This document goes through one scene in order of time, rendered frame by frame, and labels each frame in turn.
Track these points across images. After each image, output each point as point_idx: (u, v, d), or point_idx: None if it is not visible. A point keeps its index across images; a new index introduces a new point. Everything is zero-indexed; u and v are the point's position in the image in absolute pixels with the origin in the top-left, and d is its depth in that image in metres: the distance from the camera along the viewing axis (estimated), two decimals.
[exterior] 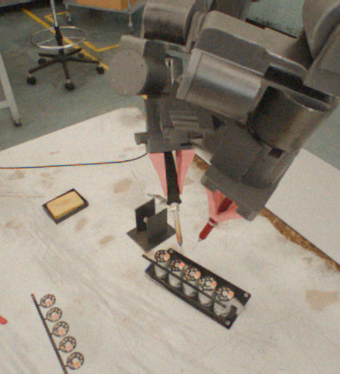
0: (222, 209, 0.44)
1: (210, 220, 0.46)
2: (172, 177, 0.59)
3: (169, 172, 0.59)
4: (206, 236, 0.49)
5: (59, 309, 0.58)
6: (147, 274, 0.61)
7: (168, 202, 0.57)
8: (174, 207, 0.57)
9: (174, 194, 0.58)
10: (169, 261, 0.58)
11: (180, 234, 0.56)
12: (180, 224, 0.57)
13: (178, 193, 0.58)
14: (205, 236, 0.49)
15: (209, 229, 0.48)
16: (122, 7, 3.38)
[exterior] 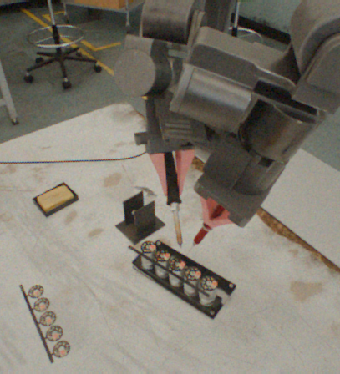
0: (215, 214, 0.45)
1: (204, 225, 0.48)
2: (172, 177, 0.59)
3: (169, 172, 0.59)
4: (200, 240, 0.50)
5: (47, 299, 0.59)
6: (134, 265, 0.62)
7: (168, 202, 0.57)
8: (174, 207, 0.57)
9: (174, 194, 0.58)
10: (154, 252, 0.59)
11: (180, 234, 0.56)
12: (180, 224, 0.57)
13: (178, 193, 0.58)
14: (199, 240, 0.50)
15: (203, 234, 0.49)
16: (119, 6, 3.38)
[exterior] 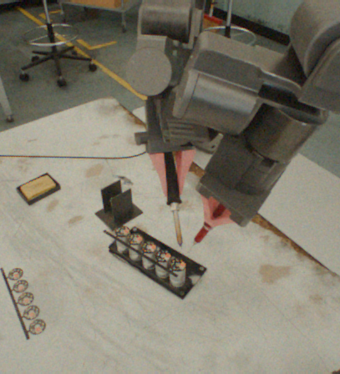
0: (217, 214, 0.45)
1: (205, 224, 0.48)
2: (172, 177, 0.59)
3: (169, 172, 0.59)
4: (201, 240, 0.51)
5: (26, 281, 0.61)
6: (110, 250, 0.65)
7: (168, 202, 0.57)
8: (174, 207, 0.57)
9: (174, 194, 0.58)
10: (129, 236, 0.61)
11: (180, 234, 0.56)
12: (180, 224, 0.57)
13: (178, 193, 0.58)
14: (200, 240, 0.51)
15: (204, 233, 0.49)
16: (115, 5, 3.41)
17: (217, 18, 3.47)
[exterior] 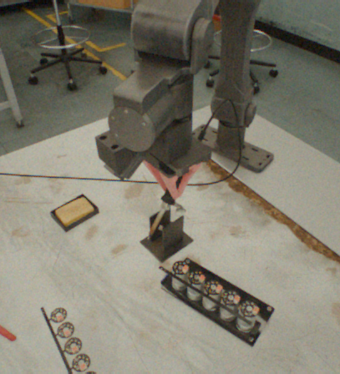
0: None
1: None
2: (175, 179, 0.58)
3: None
4: None
5: (71, 324, 0.54)
6: (164, 285, 0.58)
7: (160, 198, 0.60)
8: (161, 205, 0.59)
9: (166, 195, 0.58)
10: (187, 273, 0.54)
11: (154, 229, 0.61)
12: (158, 220, 0.60)
13: (172, 196, 0.58)
14: None
15: None
16: (124, 6, 3.34)
17: None
